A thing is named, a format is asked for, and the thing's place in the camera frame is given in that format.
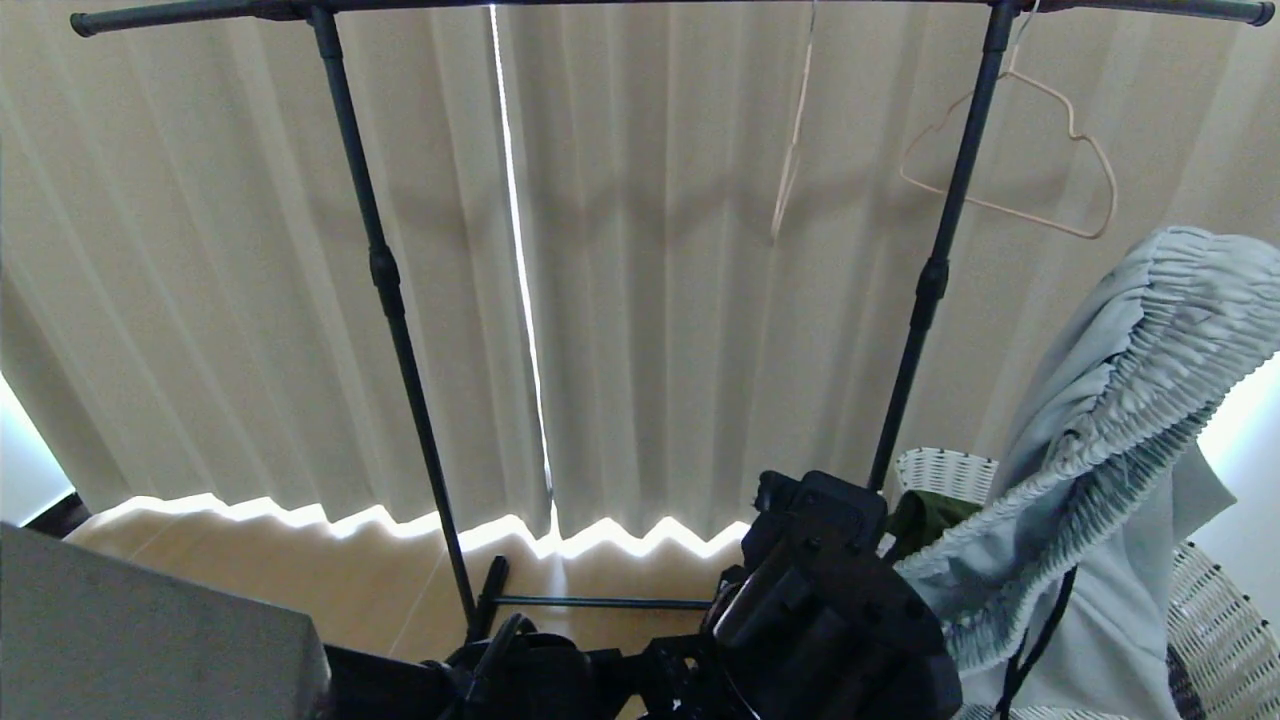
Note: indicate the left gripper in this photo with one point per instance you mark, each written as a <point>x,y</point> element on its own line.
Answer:
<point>840,650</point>

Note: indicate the pale grey shorts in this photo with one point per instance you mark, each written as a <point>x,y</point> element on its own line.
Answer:
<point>1100,400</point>

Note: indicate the pink clothes hanger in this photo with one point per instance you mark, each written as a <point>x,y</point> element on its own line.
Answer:
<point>1000,207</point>
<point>800,100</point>

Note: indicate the white laundry basket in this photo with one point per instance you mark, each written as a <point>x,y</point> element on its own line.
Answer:
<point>1230,640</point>

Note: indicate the black clothes rack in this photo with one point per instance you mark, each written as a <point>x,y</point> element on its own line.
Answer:
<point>385,270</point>

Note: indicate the green garment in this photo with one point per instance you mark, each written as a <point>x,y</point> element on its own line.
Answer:
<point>930,520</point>

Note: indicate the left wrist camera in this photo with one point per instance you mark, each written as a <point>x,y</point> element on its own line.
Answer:
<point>830,510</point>

